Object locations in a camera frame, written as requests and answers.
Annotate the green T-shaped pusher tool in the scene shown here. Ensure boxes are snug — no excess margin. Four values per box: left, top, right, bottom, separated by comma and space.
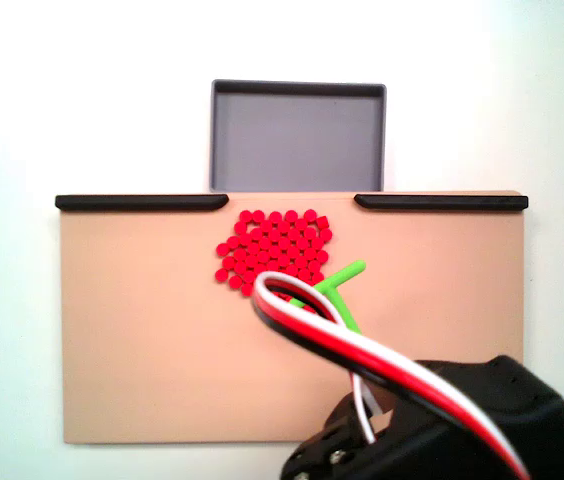
289, 258, 368, 335

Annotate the red granules pile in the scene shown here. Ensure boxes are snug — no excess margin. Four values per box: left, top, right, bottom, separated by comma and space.
214, 208, 335, 304

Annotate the beige flat board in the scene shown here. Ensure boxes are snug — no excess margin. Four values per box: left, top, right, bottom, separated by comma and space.
56, 189, 529, 446

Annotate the grey shallow tray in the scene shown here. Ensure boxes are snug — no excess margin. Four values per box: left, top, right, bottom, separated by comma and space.
208, 78, 389, 194

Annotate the red white black gripper cable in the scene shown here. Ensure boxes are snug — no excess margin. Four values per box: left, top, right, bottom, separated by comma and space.
251, 271, 533, 480

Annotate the black edge rail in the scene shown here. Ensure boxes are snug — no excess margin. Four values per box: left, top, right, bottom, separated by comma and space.
54, 193, 230, 214
353, 193, 530, 213

